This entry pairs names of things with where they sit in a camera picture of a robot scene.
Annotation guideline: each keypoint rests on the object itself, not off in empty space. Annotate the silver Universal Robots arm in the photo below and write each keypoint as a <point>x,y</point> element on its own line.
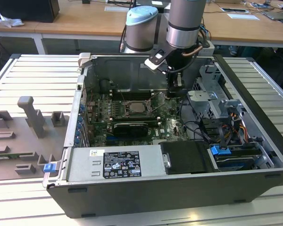
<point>184,30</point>

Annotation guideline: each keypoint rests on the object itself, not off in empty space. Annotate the black RAM slot bank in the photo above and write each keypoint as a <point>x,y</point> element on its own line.
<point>132,94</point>
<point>134,118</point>

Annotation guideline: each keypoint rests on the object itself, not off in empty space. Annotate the CPU socket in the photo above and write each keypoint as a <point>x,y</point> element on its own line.
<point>147,113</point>

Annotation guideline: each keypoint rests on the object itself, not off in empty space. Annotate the silver metal drive cage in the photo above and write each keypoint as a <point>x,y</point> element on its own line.
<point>202,103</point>

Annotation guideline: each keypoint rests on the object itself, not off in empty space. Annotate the green motherboard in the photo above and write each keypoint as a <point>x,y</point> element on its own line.
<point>169,127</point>

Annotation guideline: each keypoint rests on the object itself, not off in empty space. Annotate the white paper sheet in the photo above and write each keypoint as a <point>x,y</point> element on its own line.
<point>243,16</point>

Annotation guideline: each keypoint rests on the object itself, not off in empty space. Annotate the black graphics card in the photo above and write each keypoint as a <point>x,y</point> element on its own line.
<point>130,129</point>

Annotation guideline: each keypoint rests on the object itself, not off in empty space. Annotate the black plastic shroud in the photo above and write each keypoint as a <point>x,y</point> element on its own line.
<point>186,157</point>

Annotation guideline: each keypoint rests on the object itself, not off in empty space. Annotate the hard disk in blue carrier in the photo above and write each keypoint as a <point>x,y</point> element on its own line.
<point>218,150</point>

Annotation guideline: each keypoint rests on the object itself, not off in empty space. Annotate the grey laptop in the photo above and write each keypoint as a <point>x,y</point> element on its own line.
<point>277,15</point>

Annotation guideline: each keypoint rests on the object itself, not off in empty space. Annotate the silver power supply with label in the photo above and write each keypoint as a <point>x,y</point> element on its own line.
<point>118,162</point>

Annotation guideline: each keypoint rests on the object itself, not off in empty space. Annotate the black open PC case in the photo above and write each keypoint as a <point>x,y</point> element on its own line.
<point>155,197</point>

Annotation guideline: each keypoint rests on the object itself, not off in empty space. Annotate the black box on desk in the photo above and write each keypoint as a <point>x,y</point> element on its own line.
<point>23,9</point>

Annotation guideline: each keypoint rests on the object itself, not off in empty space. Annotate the blue plastic case latch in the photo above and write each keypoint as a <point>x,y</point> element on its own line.
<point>49,168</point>

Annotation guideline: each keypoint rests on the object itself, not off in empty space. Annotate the crumpled white paper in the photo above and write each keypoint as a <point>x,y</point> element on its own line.
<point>10,21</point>

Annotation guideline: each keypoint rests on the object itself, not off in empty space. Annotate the grey parts rack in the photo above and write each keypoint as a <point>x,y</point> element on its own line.
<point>19,141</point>

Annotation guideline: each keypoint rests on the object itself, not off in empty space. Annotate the green RAM stick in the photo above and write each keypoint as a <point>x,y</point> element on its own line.
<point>7,156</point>

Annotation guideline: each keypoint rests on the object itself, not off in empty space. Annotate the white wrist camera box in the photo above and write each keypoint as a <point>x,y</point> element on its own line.
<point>155,61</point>

